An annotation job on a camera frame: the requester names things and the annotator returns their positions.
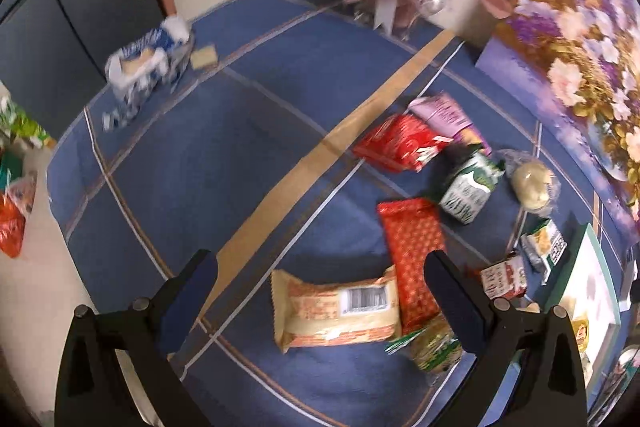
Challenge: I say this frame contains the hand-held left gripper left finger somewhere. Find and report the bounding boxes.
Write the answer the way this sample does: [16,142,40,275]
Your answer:
[54,249,219,427]

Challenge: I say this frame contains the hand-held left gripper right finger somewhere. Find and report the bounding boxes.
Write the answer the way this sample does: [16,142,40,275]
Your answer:
[424,250,587,427]

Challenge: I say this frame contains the small red white snack packet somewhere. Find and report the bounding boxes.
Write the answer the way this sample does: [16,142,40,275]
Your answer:
[480,254,528,300]

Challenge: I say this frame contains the red patterned snack packet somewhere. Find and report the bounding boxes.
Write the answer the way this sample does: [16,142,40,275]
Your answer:
[376,198,453,335]

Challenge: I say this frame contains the small green white snack packet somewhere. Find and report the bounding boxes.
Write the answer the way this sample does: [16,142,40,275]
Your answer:
[520,218,568,285]

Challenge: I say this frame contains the green cardboard box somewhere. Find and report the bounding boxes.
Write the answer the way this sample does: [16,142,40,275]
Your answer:
[542,223,623,403]

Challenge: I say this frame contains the beige snack packet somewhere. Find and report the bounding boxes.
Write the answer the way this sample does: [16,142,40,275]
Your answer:
[270,264,403,354]

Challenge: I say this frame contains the clear bun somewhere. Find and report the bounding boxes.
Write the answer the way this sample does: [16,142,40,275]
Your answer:
[497,149,561,215]

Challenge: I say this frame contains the green and yellow snack packet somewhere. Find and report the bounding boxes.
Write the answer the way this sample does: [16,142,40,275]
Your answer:
[385,314,463,373]

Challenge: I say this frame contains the green and white snack packet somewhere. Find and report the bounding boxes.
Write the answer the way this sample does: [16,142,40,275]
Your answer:
[437,152,506,225]

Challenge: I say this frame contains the blue checked tablecloth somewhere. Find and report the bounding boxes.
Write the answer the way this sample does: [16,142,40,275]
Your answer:
[47,0,640,427]

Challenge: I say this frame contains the purple snack packet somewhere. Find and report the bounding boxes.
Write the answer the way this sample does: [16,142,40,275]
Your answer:
[407,93,493,156]

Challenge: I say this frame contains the snack bags on floor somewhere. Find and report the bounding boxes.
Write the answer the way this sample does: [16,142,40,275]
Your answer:
[0,152,38,258]

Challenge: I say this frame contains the blue and white carton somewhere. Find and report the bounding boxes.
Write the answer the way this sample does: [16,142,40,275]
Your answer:
[102,17,196,130]

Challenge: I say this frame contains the green patterned bag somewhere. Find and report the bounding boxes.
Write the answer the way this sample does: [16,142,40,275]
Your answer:
[0,97,56,152]

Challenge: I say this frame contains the dark grey cabinet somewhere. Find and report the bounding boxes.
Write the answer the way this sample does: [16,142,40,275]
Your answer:
[0,0,171,142]

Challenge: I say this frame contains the floral painting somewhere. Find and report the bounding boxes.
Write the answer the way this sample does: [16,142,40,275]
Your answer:
[475,0,640,223]

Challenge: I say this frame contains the white ribbon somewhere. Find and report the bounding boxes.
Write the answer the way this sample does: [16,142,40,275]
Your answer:
[372,0,398,30]

